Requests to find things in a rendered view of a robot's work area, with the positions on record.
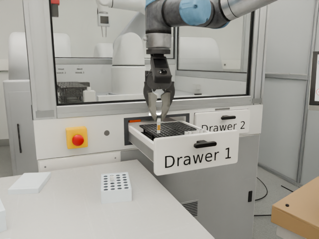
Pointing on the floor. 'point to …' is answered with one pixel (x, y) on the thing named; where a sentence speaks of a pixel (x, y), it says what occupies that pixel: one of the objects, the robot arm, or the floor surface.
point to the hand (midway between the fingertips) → (158, 117)
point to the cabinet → (196, 186)
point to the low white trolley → (97, 208)
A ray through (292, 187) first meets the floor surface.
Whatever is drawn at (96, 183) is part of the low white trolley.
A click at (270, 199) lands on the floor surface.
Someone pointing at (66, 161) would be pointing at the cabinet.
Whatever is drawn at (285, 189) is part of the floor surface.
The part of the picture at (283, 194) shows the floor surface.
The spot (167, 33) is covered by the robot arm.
